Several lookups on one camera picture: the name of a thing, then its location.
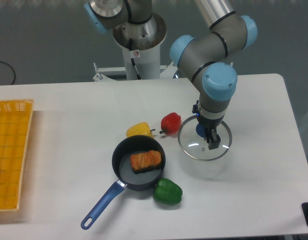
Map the yellow bell pepper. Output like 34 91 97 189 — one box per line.
126 122 155 138

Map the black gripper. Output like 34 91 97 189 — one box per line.
192 100 225 150

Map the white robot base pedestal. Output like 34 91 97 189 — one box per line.
93 13 177 82

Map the dark blue saucepan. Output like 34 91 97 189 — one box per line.
81 135 166 230

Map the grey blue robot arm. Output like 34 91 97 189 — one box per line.
84 0 258 150

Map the green bell pepper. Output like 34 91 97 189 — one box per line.
153 178 183 205

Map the black pedestal cable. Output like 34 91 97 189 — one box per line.
128 37 142 81

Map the red bell pepper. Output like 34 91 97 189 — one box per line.
159 112 182 135

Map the glass pot lid blue knob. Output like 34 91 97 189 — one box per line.
178 116 232 161

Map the black cable loop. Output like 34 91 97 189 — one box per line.
0 61 16 86

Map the yellow woven basket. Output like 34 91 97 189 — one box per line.
0 99 34 212

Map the grilled salmon piece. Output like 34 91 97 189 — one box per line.
129 150 162 174

